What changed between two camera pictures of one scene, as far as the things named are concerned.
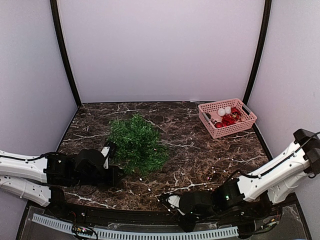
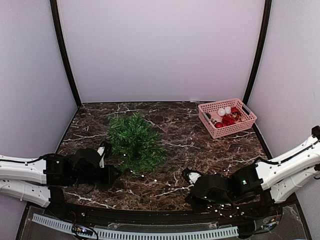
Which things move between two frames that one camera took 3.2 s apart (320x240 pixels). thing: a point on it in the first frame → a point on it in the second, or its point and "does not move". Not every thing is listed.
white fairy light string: x=200 y=186 → x=179 y=187
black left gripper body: x=109 y=180 does not move
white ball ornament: x=222 y=111 does not move
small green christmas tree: x=141 y=148 does not move
